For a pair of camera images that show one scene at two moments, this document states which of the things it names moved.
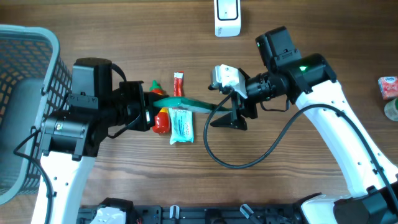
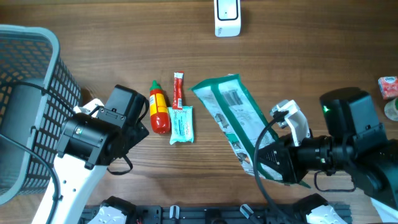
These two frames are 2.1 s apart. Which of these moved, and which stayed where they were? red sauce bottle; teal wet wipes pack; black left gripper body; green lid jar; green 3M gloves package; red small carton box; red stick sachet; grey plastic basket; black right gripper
Moved: green 3M gloves package; black right gripper; black left gripper body
Stayed: grey plastic basket; green lid jar; red small carton box; red stick sachet; teal wet wipes pack; red sauce bottle
